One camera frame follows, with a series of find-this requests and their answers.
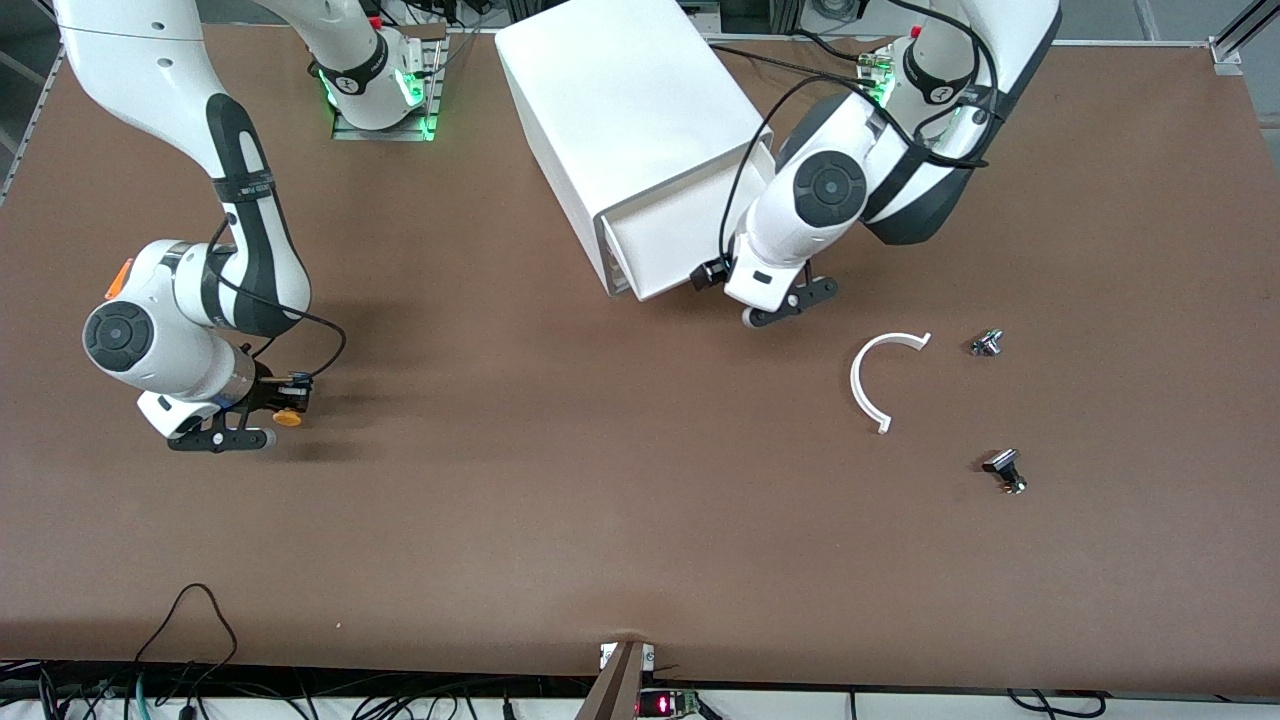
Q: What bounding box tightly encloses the orange push button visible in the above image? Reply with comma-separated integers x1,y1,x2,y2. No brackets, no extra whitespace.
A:
273,373,313,429

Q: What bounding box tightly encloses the white curved plastic strip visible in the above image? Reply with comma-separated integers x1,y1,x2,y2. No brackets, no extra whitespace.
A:
850,331,933,436

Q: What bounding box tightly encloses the small metal knob lower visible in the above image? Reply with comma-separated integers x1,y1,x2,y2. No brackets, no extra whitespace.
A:
981,449,1029,496

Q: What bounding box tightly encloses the small device with red light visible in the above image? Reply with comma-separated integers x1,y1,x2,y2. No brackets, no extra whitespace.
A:
638,688,701,719

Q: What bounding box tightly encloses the black right camera bracket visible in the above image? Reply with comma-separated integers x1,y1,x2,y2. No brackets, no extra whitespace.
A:
168,412,271,453

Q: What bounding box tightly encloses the black camera bracket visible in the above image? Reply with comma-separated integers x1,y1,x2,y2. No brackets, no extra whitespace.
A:
168,412,271,453
748,275,839,329

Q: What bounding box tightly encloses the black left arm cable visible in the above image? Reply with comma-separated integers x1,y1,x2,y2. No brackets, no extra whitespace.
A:
720,0,1001,271

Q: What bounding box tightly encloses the black left camera bracket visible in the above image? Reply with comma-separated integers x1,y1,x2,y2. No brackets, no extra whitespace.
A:
748,275,839,329

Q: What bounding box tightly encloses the thin black looped cable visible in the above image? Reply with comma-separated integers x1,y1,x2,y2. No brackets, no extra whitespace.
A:
133,583,239,701

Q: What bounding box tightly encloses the black cable on table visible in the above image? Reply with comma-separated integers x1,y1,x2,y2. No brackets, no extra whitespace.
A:
710,42,881,91

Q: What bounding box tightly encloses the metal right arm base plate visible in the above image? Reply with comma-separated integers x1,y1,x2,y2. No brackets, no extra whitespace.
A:
332,25,446,142

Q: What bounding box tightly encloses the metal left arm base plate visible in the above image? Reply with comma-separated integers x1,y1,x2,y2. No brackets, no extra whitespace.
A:
862,55,969,156

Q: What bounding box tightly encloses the brown camera mounting pole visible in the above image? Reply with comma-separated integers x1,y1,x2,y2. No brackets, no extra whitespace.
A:
575,640,656,720

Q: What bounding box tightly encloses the aluminium frame corner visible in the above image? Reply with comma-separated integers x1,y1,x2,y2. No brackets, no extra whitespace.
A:
1208,0,1280,76

